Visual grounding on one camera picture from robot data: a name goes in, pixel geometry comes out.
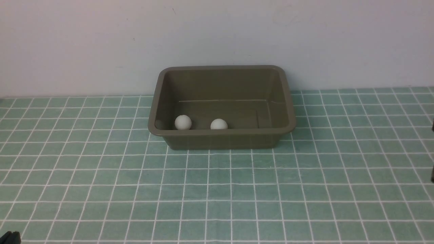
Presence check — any white ping-pong ball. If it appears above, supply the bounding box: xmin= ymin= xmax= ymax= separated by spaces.
xmin=210 ymin=119 xmax=228 ymax=130
xmin=174 ymin=115 xmax=192 ymax=130

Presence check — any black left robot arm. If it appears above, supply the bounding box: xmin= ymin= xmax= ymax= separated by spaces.
xmin=0 ymin=231 xmax=21 ymax=244

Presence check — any olive plastic bin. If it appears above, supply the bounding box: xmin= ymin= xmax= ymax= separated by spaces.
xmin=148 ymin=65 xmax=297 ymax=150

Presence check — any green checkered table mat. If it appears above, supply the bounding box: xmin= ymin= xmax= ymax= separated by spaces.
xmin=0 ymin=87 xmax=434 ymax=244

